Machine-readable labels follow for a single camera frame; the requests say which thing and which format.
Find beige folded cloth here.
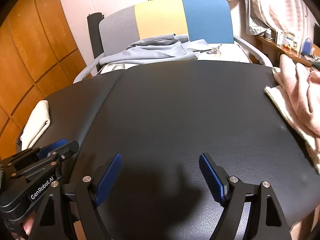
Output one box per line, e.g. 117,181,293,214
19,100,51,151

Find white printed seat cushion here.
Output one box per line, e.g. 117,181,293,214
99,42,251,74

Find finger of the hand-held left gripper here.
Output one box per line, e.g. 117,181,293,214
4,139,68,168
14,141,80,181

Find person's left hand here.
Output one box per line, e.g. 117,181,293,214
22,216,35,236

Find cream towel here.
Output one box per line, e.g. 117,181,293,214
264,67,320,174

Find pink knitted sweater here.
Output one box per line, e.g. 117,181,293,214
277,54,320,140

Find blue container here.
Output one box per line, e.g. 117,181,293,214
302,37,313,54

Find black upright roll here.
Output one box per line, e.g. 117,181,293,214
87,12,104,64

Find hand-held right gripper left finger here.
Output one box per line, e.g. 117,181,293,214
29,153,122,240

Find grey yellow blue chair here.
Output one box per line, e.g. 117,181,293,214
73,0,273,84

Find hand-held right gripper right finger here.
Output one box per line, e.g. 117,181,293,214
199,152,292,240

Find light blue garment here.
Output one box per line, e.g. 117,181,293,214
100,33,210,65

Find pale striped curtain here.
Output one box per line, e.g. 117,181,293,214
241,0,317,37

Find wooden panelled wardrobe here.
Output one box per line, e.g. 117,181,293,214
0,0,87,160

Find wooden shelf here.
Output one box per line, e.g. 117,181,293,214
255,34,320,67

